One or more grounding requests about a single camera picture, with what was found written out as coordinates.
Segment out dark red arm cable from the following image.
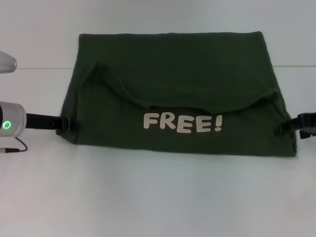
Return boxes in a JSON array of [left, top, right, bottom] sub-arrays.
[[0, 137, 29, 154]]

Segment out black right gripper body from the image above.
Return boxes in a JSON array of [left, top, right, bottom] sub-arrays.
[[298, 112, 316, 140]]

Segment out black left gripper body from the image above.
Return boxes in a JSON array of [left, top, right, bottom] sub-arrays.
[[25, 113, 65, 131]]

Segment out dark green t-shirt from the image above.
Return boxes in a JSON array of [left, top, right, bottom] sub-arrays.
[[55, 31, 297, 159]]

